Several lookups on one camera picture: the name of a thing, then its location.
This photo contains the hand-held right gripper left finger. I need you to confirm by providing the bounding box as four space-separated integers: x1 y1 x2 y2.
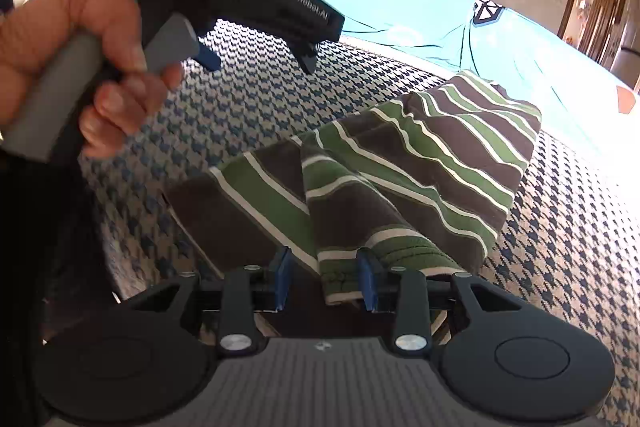
125 247 294 356

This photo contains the houndstooth mattress cover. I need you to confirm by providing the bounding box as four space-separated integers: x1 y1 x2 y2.
80 19 640 427

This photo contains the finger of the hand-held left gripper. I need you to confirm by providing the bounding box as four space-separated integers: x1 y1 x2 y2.
290 41 319 75
196 42 222 72

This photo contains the person's left hand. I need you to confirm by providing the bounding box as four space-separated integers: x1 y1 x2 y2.
0 0 187 155

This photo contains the blue printed bed sheet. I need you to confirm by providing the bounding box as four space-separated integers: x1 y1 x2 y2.
250 0 640 158

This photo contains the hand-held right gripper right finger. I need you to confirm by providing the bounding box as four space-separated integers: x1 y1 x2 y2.
357 248 522 355

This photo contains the green brown striped shirt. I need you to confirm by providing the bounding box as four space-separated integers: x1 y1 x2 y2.
165 69 543 308

